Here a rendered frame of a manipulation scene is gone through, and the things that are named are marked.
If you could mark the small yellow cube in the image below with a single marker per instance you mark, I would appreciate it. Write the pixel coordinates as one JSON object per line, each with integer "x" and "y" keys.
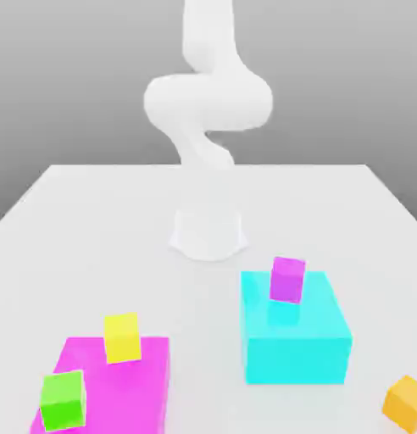
{"x": 122, "y": 339}

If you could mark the large magenta box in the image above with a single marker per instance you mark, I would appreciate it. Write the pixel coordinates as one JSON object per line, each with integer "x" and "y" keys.
{"x": 127, "y": 390}

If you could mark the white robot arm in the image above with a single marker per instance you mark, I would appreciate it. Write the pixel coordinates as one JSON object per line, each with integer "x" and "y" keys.
{"x": 208, "y": 101}

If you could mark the small purple cube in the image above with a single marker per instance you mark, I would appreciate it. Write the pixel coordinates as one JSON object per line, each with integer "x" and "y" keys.
{"x": 285, "y": 281}

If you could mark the large cyan box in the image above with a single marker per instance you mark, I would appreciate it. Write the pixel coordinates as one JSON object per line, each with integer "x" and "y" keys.
{"x": 296, "y": 352}

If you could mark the small orange cube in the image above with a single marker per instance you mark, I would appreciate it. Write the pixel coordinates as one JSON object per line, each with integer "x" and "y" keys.
{"x": 405, "y": 405}

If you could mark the small green cube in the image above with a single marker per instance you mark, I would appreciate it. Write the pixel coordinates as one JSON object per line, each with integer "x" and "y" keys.
{"x": 62, "y": 401}

